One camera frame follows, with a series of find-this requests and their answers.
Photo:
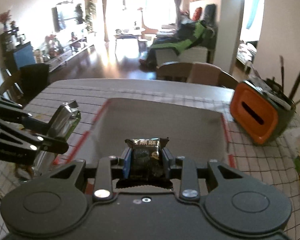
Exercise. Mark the wooden chair far side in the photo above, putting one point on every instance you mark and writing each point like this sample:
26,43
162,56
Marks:
197,73

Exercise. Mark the blue cabinet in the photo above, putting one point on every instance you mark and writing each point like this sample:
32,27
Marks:
19,57

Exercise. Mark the sofa with green jacket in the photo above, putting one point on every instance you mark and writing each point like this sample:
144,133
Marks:
189,35

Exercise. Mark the wooden chair with black coat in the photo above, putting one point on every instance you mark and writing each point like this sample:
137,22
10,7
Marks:
26,83

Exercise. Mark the white tv cabinet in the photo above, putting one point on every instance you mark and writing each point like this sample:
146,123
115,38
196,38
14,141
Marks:
56,55

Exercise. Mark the silver black snack packet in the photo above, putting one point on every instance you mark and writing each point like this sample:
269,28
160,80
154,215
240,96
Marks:
61,125

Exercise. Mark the black sesame snack packet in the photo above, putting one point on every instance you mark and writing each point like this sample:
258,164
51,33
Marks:
146,165

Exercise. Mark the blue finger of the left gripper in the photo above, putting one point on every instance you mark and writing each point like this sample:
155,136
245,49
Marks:
57,146
36,125

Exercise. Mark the orange cardboard box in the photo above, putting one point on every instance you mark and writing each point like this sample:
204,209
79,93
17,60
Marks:
194,133

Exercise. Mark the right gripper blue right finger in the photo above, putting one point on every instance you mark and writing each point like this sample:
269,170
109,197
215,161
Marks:
184,170

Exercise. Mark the orange green tissue box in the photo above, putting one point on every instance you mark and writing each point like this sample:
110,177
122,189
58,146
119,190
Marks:
259,113

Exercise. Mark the grid pattern tablecloth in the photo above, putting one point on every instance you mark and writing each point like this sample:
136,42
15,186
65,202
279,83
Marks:
263,202

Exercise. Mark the wall television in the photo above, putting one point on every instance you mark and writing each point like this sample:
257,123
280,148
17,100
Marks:
66,15

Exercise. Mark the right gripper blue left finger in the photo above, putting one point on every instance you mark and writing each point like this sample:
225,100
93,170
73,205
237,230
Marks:
108,169

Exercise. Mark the coffee table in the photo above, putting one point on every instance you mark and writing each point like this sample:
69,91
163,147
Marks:
133,34

